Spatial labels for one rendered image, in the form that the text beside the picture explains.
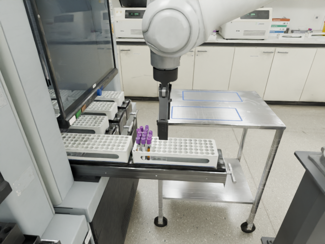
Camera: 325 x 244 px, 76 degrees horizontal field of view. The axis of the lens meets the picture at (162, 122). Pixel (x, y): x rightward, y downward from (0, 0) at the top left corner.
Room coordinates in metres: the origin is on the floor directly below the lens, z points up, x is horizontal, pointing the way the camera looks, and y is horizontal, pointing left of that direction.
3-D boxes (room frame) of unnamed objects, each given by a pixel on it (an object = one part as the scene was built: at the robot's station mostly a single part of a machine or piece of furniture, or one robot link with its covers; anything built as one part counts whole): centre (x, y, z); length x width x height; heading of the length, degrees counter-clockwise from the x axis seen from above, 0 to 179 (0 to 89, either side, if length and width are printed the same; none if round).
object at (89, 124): (0.80, 0.40, 0.83); 0.30 x 0.10 x 0.06; 86
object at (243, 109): (1.07, -0.29, 0.41); 0.67 x 0.46 x 0.82; 86
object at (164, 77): (0.62, -0.01, 1.10); 0.08 x 0.07 x 0.09; 175
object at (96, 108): (0.96, 0.39, 0.83); 0.30 x 0.10 x 0.06; 86
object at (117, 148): (0.64, 0.27, 0.83); 0.30 x 0.10 x 0.06; 86
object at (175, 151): (0.62, -0.05, 0.83); 0.30 x 0.10 x 0.06; 86
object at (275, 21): (3.26, -1.64, 1.10); 0.24 x 0.13 x 0.10; 84
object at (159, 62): (0.62, -0.01, 1.18); 0.09 x 0.09 x 0.06
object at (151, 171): (0.63, 0.09, 0.78); 0.73 x 0.14 x 0.09; 86
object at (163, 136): (0.55, 0.00, 0.97); 0.03 x 0.01 x 0.07; 85
